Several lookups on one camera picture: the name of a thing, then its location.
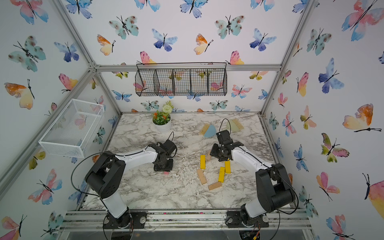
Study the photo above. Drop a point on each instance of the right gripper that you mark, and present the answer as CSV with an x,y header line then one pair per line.
x,y
213,149

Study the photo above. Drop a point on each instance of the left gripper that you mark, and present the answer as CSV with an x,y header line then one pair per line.
x,y
170,168

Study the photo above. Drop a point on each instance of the yellow block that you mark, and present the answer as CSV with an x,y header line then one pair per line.
x,y
227,167
221,177
202,162

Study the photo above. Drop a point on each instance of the natural wood block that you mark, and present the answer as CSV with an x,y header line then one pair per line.
x,y
214,186
208,156
201,176

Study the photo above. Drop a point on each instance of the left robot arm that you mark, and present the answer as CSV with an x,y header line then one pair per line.
x,y
106,174

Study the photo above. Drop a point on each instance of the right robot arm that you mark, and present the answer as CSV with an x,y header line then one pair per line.
x,y
274,189

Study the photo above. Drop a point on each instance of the natural wood block bottom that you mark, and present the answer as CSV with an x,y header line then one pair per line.
x,y
214,186

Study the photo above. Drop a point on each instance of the white potted artificial plant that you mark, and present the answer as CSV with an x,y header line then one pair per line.
x,y
162,119

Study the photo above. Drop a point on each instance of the black wire wall basket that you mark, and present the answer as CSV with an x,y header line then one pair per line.
x,y
181,79

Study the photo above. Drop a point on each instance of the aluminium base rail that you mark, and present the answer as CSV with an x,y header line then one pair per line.
x,y
182,220

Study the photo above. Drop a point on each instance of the white mesh wall basket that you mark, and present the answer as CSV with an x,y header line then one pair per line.
x,y
71,131

